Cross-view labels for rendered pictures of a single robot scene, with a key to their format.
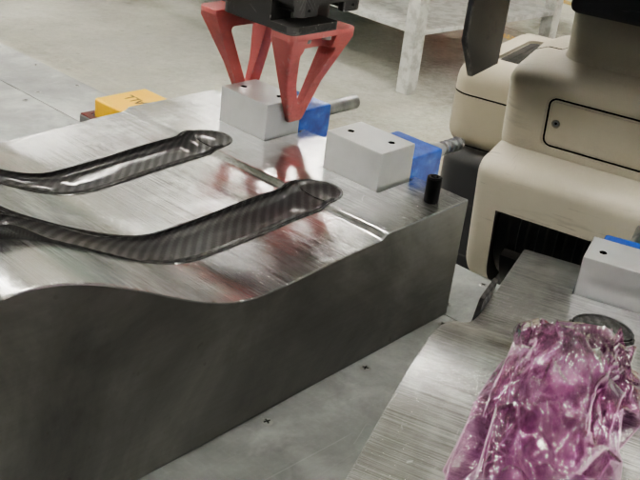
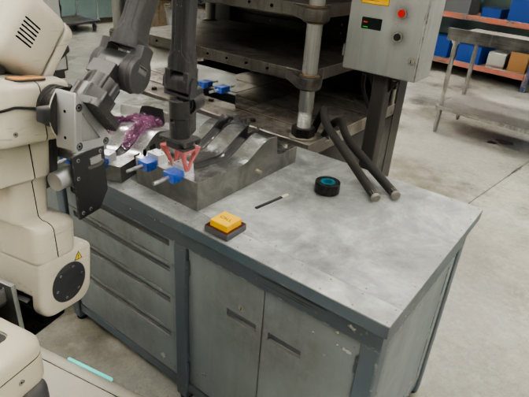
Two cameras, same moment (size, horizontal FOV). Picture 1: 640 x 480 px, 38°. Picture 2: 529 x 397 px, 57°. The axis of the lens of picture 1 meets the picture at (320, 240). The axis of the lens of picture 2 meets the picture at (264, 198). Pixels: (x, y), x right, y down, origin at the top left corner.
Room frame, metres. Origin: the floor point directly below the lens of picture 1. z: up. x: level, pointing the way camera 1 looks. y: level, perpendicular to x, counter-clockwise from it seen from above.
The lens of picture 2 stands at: (1.96, 0.19, 1.50)
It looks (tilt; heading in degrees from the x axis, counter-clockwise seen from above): 28 degrees down; 175
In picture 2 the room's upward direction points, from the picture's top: 4 degrees clockwise
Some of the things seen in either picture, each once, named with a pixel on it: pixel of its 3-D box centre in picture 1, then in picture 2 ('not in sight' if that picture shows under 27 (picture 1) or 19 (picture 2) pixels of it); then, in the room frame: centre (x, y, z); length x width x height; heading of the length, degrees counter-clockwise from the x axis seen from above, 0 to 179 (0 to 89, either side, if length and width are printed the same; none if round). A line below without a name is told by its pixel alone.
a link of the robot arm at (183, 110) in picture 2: not in sight; (180, 107); (0.68, 0.05, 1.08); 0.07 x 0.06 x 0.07; 156
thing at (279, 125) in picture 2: not in sight; (248, 94); (-0.58, 0.27, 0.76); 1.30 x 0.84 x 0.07; 50
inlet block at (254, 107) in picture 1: (301, 114); (171, 176); (0.71, 0.03, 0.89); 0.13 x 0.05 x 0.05; 140
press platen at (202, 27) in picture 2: not in sight; (253, 57); (-0.58, 0.29, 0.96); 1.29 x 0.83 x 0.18; 50
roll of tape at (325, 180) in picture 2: not in sight; (327, 186); (0.59, 0.50, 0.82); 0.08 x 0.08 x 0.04
